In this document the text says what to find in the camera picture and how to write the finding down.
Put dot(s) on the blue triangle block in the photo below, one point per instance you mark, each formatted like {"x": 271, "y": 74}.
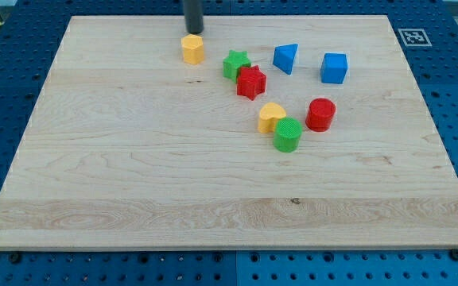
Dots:
{"x": 284, "y": 57}

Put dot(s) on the yellow heart block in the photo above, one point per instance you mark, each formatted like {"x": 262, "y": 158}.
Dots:
{"x": 268, "y": 117}

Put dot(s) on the green cylinder block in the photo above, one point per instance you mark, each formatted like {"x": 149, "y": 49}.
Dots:
{"x": 287, "y": 135}

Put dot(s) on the red star block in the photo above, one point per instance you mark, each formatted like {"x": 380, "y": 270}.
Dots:
{"x": 251, "y": 82}

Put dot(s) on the green star block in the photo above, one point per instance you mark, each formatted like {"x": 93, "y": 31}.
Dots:
{"x": 233, "y": 63}

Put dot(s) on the red cylinder block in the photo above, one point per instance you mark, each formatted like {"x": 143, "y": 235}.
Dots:
{"x": 320, "y": 114}

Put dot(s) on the light wooden board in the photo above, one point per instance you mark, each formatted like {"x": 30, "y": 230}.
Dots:
{"x": 130, "y": 148}

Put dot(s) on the yellow hexagon block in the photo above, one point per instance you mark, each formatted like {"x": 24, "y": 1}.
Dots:
{"x": 192, "y": 49}

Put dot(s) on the blue cube block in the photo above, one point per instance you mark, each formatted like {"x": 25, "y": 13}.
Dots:
{"x": 334, "y": 68}

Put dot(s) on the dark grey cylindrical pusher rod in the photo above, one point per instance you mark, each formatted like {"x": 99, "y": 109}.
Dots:
{"x": 193, "y": 16}

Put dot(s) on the white fiducial marker tag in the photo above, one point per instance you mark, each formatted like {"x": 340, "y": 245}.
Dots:
{"x": 414, "y": 37}

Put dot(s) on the black bolt front left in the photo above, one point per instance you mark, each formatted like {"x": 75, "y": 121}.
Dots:
{"x": 14, "y": 258}

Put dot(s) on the black bolt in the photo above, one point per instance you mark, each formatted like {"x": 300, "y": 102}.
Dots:
{"x": 14, "y": 258}
{"x": 453, "y": 253}

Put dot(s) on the black bolt front right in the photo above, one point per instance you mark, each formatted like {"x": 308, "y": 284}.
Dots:
{"x": 453, "y": 253}

